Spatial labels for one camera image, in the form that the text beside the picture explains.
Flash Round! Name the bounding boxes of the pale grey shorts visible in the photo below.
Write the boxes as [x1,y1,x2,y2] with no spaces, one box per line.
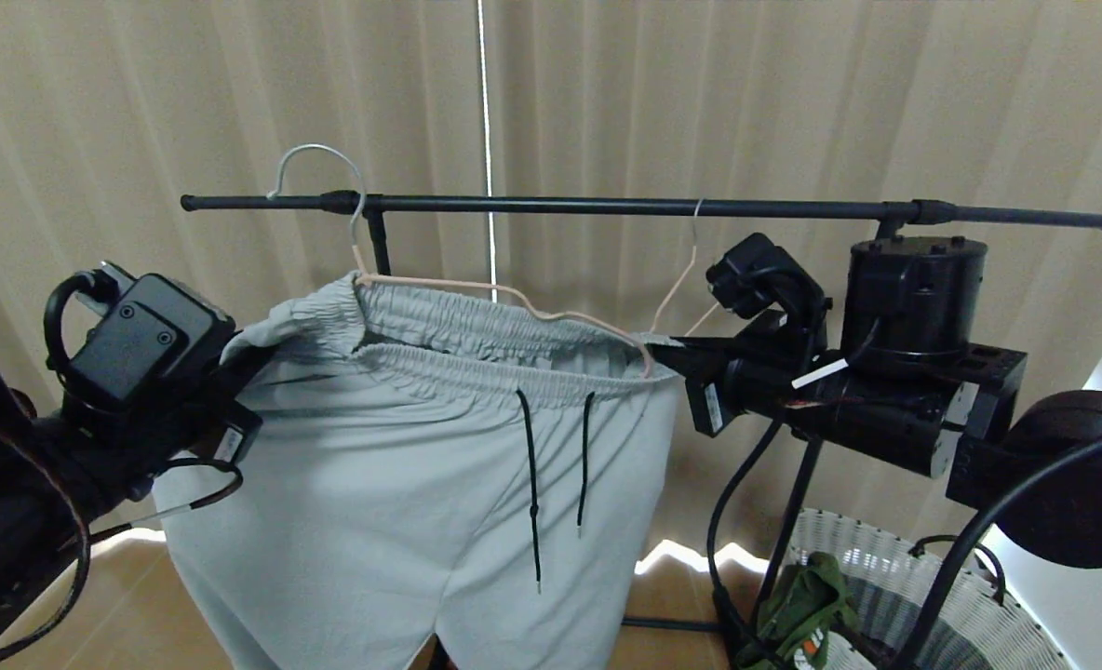
[153,272,684,670]

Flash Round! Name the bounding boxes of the green printed garment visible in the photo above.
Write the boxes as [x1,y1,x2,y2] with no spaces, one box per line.
[735,552,857,670]

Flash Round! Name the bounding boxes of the white laundry basket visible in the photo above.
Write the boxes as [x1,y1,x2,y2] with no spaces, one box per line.
[784,509,1073,670]

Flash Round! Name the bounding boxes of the black clothes rack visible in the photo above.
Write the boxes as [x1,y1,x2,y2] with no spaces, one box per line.
[181,191,1102,670]

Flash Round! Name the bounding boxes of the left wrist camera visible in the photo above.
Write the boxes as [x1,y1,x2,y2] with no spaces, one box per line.
[58,263,237,410]

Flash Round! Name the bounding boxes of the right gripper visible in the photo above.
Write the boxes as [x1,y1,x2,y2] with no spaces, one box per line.
[684,356,842,438]

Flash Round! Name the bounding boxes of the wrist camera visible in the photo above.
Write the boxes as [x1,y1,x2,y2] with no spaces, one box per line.
[58,263,237,410]
[706,233,831,350]

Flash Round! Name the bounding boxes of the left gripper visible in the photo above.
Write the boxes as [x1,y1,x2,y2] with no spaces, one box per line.
[137,368,265,494]

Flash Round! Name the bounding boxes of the beige curtain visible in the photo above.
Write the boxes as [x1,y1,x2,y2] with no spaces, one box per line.
[0,0,1102,578]

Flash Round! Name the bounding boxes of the pink clothes hanger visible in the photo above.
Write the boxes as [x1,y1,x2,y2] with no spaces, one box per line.
[267,144,654,378]
[649,198,729,338]

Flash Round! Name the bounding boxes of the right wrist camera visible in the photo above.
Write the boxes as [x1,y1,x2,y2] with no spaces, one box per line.
[706,233,831,350]

